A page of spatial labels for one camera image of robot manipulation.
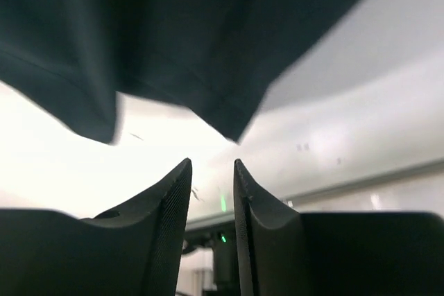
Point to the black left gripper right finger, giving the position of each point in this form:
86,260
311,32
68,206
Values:
284,252

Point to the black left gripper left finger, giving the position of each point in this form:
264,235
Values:
133,248

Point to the dark navy shorts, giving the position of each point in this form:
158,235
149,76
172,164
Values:
214,57

